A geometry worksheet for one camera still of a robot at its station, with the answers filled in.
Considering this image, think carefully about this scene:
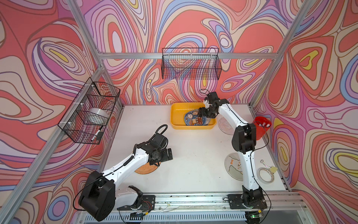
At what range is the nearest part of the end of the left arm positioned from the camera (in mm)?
598

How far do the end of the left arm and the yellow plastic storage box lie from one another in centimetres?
30

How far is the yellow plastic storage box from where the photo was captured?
41.3 inches
